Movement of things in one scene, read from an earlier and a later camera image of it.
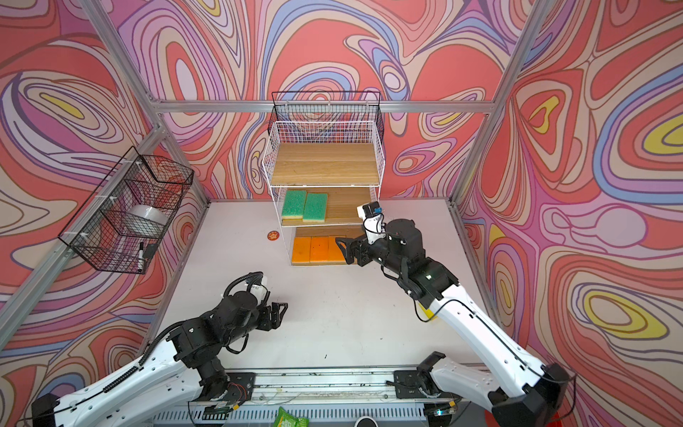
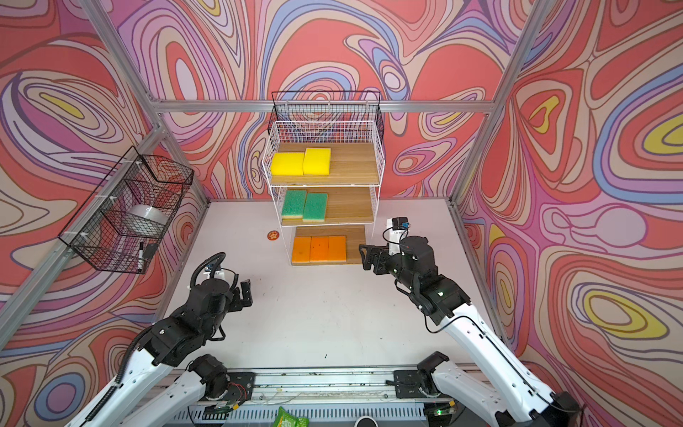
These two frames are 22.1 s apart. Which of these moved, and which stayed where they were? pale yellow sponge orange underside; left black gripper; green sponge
Moved: left black gripper
Stayed: green sponge; pale yellow sponge orange underside
